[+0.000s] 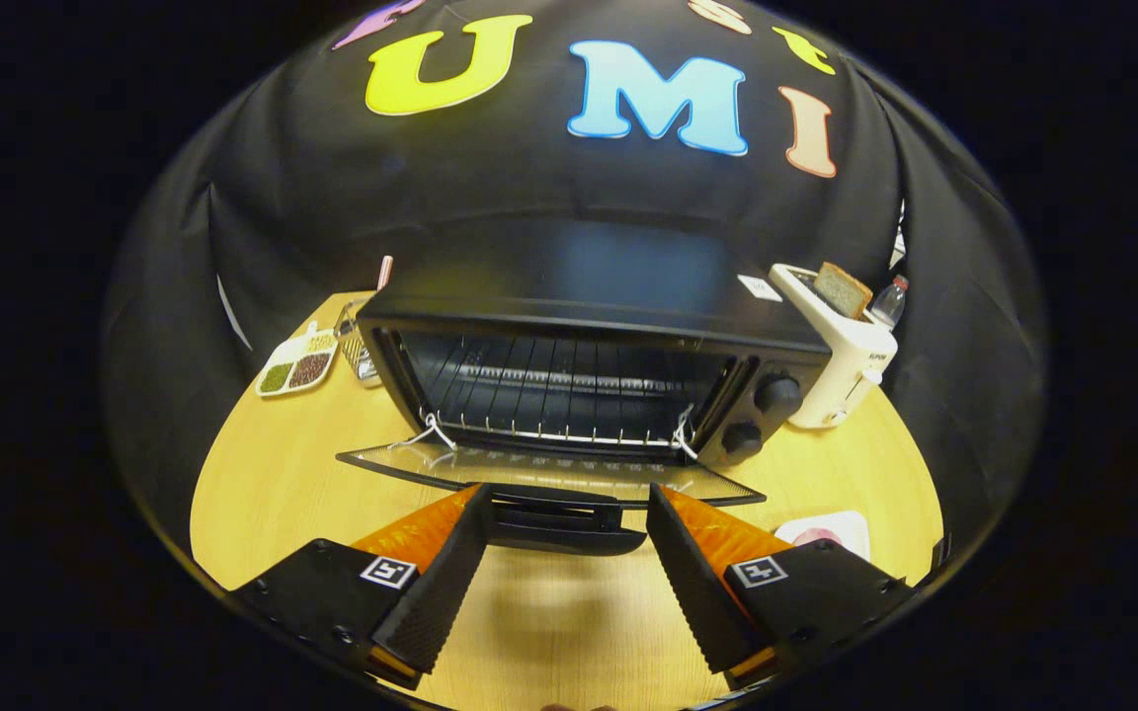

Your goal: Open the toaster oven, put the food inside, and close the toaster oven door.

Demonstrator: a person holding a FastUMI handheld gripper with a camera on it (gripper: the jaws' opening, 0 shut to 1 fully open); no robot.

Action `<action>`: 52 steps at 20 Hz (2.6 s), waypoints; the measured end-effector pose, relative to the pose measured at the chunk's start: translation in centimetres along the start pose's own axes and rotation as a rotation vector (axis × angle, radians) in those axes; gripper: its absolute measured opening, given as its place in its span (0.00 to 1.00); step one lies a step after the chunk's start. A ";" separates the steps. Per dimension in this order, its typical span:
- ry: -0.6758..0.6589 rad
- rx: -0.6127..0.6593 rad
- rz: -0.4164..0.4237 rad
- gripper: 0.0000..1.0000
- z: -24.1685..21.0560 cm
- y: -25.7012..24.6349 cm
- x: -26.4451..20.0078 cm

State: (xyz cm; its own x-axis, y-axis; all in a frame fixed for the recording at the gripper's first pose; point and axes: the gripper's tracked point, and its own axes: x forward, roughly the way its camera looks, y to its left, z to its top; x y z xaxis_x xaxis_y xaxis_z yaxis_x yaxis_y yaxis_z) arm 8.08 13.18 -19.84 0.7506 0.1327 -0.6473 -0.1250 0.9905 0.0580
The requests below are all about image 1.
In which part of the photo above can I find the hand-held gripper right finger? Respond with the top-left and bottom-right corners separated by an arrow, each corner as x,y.
646,483 -> 916,690

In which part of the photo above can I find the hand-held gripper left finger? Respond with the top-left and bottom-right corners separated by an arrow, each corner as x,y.
228,482 -> 497,690

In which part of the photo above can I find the white rectangular plate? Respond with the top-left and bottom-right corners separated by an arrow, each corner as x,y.
774,510 -> 871,562

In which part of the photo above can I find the black toaster oven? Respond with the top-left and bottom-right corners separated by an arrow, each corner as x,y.
337,217 -> 832,557

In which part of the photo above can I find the white pop-up toaster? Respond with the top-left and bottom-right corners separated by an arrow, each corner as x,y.
769,262 -> 899,431

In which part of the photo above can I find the clear glass cup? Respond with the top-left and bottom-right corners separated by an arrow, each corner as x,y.
335,296 -> 379,381

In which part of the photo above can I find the white divided bean dish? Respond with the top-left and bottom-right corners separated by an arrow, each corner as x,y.
255,331 -> 340,398

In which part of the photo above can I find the brown bread slice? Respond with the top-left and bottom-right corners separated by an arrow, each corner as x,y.
813,262 -> 873,320

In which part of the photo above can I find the clear plastic water bottle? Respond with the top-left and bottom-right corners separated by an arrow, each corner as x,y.
870,275 -> 911,330

